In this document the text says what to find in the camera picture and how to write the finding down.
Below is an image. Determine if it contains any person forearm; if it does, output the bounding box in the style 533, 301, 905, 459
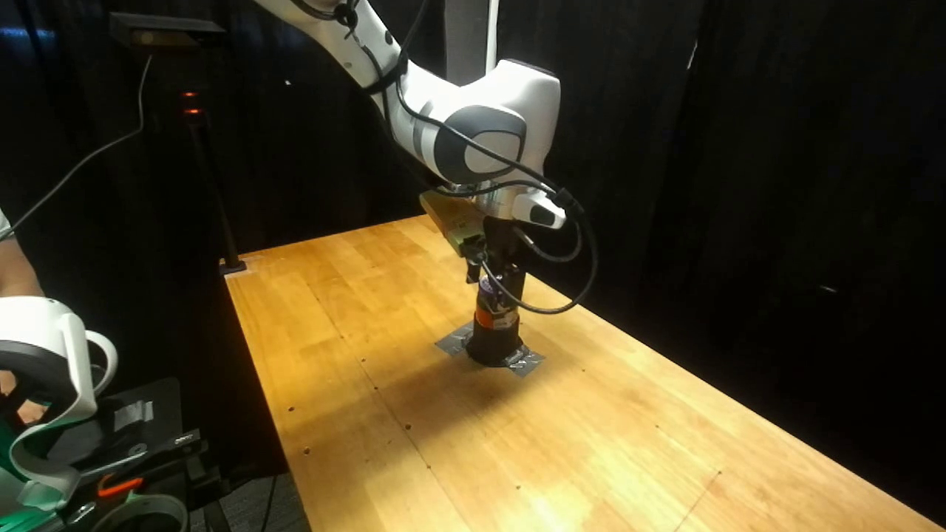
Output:
0, 206, 47, 301

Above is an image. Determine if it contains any person hand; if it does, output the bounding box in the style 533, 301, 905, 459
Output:
0, 364, 51, 428

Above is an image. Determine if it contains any teal and white strap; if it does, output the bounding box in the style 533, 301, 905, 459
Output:
0, 416, 97, 519

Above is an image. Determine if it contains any black equipment case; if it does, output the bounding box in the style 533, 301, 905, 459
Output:
54, 374, 230, 532

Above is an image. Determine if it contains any black panel on stand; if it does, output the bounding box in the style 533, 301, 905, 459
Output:
104, 8, 230, 52

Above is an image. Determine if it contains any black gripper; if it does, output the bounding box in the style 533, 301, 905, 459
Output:
469, 218, 542, 305

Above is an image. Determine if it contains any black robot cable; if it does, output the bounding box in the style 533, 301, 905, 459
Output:
293, 0, 604, 320

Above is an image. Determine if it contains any orange clip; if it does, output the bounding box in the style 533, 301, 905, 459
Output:
94, 473, 147, 502

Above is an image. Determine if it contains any thin grey cable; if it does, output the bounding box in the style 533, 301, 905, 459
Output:
10, 49, 160, 233

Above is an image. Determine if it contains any white handheld controller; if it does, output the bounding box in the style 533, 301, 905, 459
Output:
0, 293, 122, 428

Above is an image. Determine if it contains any tan wrist camera mount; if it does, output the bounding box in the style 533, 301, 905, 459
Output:
418, 190, 489, 253

